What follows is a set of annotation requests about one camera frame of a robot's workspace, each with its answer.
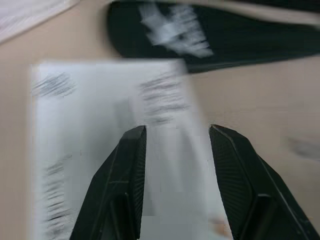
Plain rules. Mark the black package with white print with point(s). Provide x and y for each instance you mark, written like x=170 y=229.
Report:
x=225 y=37

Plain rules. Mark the white paper at corner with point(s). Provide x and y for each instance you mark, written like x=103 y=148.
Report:
x=22 y=15

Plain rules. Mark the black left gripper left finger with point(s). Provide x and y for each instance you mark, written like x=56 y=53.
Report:
x=120 y=185

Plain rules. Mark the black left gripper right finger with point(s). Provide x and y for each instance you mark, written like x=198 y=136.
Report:
x=245 y=185

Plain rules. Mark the white printed paper sheet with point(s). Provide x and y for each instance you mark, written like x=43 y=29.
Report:
x=105 y=105

